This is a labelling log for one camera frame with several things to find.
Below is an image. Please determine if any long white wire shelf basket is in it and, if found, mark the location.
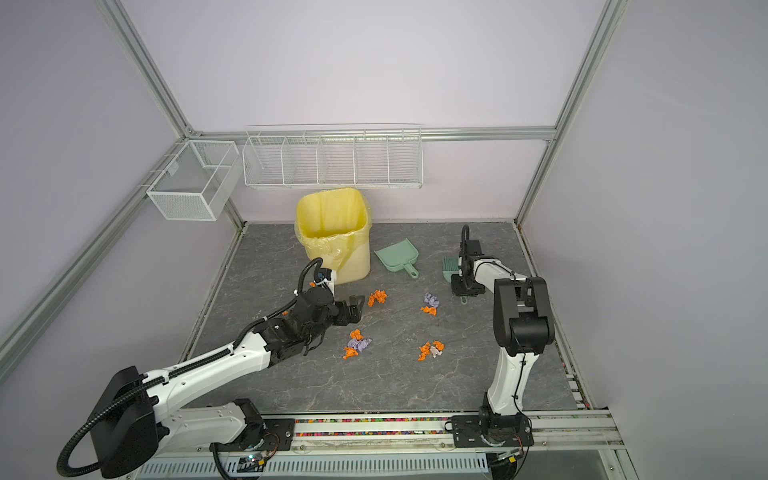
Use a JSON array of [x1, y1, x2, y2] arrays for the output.
[[241, 123, 424, 189]]

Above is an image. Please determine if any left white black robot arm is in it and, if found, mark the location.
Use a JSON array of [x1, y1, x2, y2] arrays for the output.
[[56, 286, 366, 479]]

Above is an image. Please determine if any green hand brush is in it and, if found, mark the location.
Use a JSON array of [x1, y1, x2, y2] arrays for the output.
[[442, 256, 468, 305]]

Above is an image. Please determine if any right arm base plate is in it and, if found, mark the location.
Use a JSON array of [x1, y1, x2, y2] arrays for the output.
[[446, 413, 534, 448]]

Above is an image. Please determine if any orange purple scraps lower centre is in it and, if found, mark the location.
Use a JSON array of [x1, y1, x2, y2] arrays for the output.
[[343, 329, 372, 359]]

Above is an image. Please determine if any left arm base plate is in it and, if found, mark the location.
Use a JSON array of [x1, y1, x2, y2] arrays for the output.
[[212, 418, 296, 453]]

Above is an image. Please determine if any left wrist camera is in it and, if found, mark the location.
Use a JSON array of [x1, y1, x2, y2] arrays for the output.
[[313, 267, 337, 293]]

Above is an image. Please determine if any aluminium front rail frame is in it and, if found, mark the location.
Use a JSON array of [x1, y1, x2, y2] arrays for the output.
[[126, 410, 637, 479]]

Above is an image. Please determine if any orange white scraps lower right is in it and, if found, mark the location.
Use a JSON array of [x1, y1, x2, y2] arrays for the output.
[[418, 341, 445, 362]]

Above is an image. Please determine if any green plastic dustpan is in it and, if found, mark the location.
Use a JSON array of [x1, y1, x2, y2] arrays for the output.
[[375, 239, 419, 279]]

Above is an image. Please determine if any purple orange scraps right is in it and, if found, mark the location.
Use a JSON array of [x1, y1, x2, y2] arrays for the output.
[[421, 292, 440, 316]]

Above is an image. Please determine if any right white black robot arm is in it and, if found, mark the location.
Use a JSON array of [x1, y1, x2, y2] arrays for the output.
[[451, 225, 556, 416]]

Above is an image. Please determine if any orange scrap centre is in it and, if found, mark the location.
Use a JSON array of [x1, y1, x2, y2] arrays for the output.
[[367, 290, 388, 308]]

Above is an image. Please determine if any yellow lined trash bin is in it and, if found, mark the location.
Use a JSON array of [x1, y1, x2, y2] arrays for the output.
[[295, 188, 373, 284]]

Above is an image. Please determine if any small white mesh basket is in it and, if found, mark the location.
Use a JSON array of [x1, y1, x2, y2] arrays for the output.
[[147, 140, 243, 221]]

